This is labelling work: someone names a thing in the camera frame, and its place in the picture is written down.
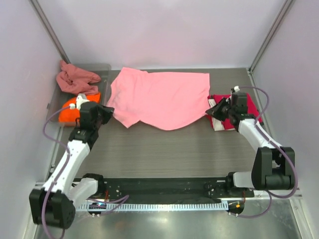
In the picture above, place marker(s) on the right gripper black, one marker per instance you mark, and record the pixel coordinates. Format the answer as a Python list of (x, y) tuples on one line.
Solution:
[(216, 111)]

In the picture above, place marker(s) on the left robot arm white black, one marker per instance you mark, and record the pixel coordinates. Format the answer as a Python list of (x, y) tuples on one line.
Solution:
[(55, 203)]

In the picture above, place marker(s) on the white slotted cable duct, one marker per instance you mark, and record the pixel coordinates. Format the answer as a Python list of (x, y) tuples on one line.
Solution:
[(99, 207)]

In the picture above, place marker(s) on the orange t shirt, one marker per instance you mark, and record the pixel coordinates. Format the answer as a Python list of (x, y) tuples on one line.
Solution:
[(70, 115)]

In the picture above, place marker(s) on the white striped folded t shirt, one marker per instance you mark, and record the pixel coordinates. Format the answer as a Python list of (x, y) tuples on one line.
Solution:
[(218, 125)]

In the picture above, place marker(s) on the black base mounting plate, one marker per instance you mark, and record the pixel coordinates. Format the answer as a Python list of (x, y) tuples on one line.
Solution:
[(170, 190)]

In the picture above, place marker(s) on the clear grey plastic bin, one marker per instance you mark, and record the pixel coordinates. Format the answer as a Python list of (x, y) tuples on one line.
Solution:
[(60, 98)]

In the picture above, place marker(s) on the aluminium frame post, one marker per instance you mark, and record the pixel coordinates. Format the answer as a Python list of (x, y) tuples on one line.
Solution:
[(49, 29), (279, 19)]

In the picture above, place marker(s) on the light pink t shirt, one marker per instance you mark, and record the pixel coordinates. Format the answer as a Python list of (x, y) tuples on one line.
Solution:
[(165, 100)]

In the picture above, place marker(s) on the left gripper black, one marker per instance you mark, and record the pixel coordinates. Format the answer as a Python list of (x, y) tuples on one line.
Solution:
[(107, 112)]

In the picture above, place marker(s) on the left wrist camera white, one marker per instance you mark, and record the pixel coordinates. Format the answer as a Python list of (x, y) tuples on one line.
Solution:
[(80, 100)]

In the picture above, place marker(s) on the dusty rose crumpled t shirt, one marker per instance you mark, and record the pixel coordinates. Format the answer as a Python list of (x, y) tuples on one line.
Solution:
[(74, 80)]

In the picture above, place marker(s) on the left aluminium frame post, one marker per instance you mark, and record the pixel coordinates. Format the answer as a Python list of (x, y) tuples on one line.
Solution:
[(49, 29)]

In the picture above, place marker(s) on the magenta folded t shirt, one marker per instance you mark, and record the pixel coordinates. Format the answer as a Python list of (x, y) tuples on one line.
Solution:
[(252, 109)]

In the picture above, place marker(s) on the right aluminium frame post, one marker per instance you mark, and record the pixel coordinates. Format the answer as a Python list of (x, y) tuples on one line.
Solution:
[(279, 19)]

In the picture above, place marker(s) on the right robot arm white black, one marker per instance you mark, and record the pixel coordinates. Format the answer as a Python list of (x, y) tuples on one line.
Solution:
[(273, 167)]

